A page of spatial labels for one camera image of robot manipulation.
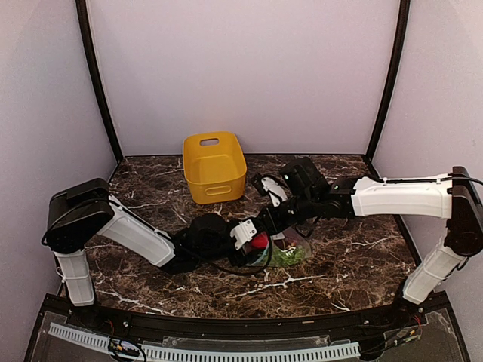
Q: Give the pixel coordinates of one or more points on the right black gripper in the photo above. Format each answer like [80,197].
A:
[274,225]

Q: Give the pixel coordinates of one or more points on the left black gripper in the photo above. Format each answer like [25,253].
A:
[244,257]

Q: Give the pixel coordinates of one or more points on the clear zip top bag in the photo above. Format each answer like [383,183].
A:
[277,242]

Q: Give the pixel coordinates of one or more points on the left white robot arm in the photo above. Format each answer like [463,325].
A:
[77,214]

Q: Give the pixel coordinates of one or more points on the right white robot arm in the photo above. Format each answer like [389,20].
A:
[448,196]

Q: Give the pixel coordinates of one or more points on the red fake apple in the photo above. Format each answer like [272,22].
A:
[260,242]

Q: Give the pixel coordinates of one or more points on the dark purple fake food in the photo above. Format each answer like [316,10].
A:
[291,239]

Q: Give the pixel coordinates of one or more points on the green fake grapes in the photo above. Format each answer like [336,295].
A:
[287,258]

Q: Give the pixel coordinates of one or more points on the yellow plastic bin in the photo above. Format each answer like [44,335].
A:
[214,167]

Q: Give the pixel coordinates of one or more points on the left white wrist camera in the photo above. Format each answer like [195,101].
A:
[244,232]

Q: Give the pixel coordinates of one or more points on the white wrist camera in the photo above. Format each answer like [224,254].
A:
[244,232]
[269,186]

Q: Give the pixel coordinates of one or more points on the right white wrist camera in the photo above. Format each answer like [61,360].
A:
[269,186]

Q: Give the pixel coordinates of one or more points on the white slotted cable duct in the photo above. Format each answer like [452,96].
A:
[184,349]

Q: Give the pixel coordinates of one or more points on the black front rail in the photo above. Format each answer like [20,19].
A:
[366,324]

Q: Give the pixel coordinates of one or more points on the right black frame post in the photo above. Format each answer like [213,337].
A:
[391,77]

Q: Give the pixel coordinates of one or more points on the black frame post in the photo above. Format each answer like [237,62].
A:
[391,77]
[96,81]

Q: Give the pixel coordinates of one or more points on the left black frame post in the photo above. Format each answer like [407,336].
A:
[96,81]

